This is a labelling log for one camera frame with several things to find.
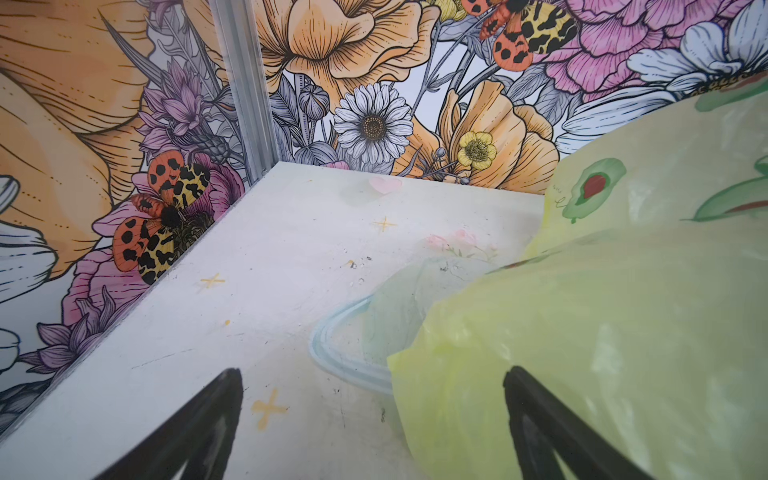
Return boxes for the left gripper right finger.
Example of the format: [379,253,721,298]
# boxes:
[503,366,650,479]

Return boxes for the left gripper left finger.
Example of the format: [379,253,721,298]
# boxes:
[97,368,243,479]

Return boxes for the yellow-green plastic bag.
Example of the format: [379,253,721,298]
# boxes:
[388,79,767,479]

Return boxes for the left aluminium corner post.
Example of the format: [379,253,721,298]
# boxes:
[210,0,280,185]

